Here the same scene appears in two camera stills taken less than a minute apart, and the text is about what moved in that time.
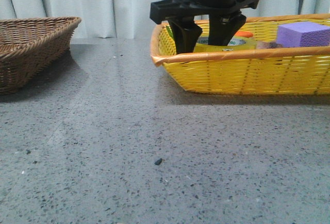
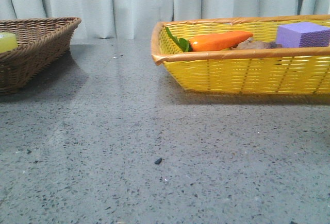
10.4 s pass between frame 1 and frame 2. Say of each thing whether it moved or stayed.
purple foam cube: stayed
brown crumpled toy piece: stayed
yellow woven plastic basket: stayed
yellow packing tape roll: moved
